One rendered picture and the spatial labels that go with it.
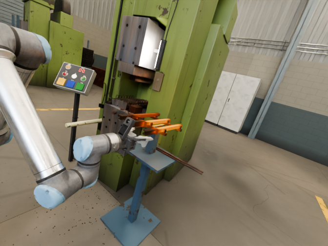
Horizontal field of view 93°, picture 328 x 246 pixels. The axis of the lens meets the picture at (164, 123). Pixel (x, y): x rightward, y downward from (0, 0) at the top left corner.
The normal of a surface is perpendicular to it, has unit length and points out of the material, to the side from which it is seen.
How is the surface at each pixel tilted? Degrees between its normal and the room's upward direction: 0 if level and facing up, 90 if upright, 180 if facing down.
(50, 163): 52
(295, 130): 90
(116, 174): 90
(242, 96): 90
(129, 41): 90
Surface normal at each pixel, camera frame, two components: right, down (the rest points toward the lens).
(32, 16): 0.70, 0.38
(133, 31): -0.47, 0.14
